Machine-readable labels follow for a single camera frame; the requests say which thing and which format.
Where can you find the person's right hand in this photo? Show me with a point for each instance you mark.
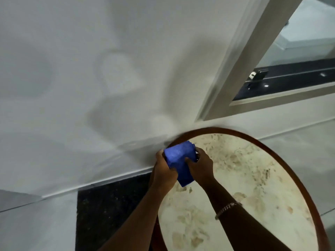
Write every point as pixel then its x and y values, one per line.
pixel 202 169

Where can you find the person's left hand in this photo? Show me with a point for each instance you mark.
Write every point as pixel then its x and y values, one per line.
pixel 162 175

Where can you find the person's right thumb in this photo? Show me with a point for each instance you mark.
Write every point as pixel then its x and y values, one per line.
pixel 190 162

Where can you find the person's left thumb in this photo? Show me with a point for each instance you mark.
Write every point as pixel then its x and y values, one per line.
pixel 161 157

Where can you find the blue cleaning cloth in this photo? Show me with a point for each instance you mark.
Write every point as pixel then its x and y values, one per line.
pixel 180 162

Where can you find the person's left forearm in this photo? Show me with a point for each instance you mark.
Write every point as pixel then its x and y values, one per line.
pixel 136 222

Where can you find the person's right forearm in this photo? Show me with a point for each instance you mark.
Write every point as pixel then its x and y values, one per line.
pixel 240 222

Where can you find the round marble table with wooden rim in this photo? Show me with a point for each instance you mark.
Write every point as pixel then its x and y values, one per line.
pixel 243 193

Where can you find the metal window latch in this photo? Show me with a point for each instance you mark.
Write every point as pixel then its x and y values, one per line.
pixel 257 75

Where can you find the dark window sill ledge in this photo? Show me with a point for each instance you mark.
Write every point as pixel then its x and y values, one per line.
pixel 285 80

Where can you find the grey window frame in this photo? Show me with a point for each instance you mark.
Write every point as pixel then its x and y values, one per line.
pixel 251 62

